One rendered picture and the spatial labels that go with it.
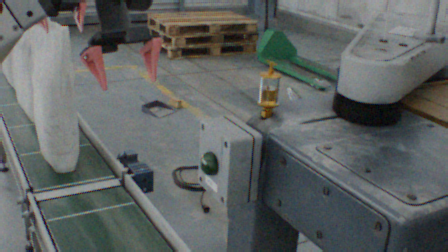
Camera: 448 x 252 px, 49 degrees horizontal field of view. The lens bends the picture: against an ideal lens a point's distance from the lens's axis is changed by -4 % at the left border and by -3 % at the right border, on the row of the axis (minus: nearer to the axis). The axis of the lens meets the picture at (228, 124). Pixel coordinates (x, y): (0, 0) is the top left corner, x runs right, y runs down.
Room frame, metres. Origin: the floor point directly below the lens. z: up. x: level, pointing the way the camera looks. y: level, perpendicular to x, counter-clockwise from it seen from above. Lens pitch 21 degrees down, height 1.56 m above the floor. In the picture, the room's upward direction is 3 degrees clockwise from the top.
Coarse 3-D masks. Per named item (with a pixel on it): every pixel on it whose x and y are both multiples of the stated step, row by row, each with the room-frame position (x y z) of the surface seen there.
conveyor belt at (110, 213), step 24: (96, 192) 2.05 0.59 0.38; (120, 192) 2.07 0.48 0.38; (48, 216) 1.82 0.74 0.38; (72, 216) 1.83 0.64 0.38; (96, 216) 1.85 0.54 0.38; (120, 216) 1.86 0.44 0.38; (144, 216) 1.88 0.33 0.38; (72, 240) 1.66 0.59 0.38; (96, 240) 1.67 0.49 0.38; (120, 240) 1.69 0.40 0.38; (144, 240) 1.70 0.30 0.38
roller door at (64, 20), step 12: (84, 0) 7.88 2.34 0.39; (156, 0) 8.51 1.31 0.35; (168, 0) 8.62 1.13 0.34; (180, 0) 8.69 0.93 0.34; (60, 12) 7.68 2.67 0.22; (132, 12) 8.30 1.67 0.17; (144, 12) 8.40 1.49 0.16; (156, 12) 8.51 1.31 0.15; (168, 12) 8.60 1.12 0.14; (180, 12) 8.69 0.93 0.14; (60, 24) 7.65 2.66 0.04; (72, 24) 7.77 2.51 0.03; (84, 24) 7.87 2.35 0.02; (96, 24) 7.97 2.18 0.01
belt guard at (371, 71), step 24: (384, 24) 0.89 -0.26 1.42; (408, 24) 0.92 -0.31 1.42; (360, 48) 0.67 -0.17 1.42; (384, 48) 0.69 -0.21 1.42; (408, 48) 0.70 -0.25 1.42; (432, 48) 0.73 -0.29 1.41; (360, 72) 0.60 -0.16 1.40; (384, 72) 0.60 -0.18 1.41; (408, 72) 0.63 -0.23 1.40; (432, 72) 0.75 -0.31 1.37; (360, 96) 0.60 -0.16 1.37; (384, 96) 0.60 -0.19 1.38
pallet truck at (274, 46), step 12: (264, 36) 6.25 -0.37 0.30; (276, 36) 6.21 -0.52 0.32; (264, 48) 6.08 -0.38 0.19; (276, 48) 6.17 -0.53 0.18; (288, 48) 6.26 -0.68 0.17; (264, 60) 5.97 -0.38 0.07; (276, 60) 5.94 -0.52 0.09; (300, 60) 6.02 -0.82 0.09; (288, 72) 5.56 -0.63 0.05; (300, 72) 5.47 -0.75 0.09; (324, 72) 5.61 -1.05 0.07; (336, 72) 5.57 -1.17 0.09; (312, 84) 5.21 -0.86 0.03; (324, 84) 5.13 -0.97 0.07
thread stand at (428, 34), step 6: (432, 0) 0.79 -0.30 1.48; (438, 0) 0.79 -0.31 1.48; (432, 6) 0.79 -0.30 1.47; (438, 6) 0.79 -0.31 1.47; (432, 12) 0.79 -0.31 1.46; (432, 18) 0.79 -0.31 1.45; (432, 24) 0.79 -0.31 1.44; (420, 30) 0.81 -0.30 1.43; (426, 30) 0.79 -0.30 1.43; (432, 30) 0.79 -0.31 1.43; (414, 36) 0.79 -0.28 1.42; (420, 36) 0.78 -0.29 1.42; (426, 36) 0.77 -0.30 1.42; (432, 36) 0.77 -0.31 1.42; (438, 36) 0.77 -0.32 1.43; (444, 36) 0.78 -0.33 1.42; (444, 42) 0.78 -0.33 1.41
